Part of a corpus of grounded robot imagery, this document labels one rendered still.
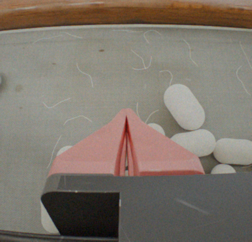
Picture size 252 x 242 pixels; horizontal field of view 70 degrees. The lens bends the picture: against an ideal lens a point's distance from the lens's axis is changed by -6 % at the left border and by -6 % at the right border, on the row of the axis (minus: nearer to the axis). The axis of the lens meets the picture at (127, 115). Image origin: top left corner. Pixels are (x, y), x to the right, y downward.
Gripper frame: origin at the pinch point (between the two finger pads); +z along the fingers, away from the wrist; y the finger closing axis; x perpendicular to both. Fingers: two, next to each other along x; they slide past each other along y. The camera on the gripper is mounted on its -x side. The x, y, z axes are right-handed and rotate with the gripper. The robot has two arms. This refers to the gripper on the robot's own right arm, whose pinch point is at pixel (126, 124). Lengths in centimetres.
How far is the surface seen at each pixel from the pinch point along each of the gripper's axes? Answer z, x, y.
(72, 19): 8.5, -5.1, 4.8
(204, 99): 3.5, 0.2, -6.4
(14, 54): 6.9, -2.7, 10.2
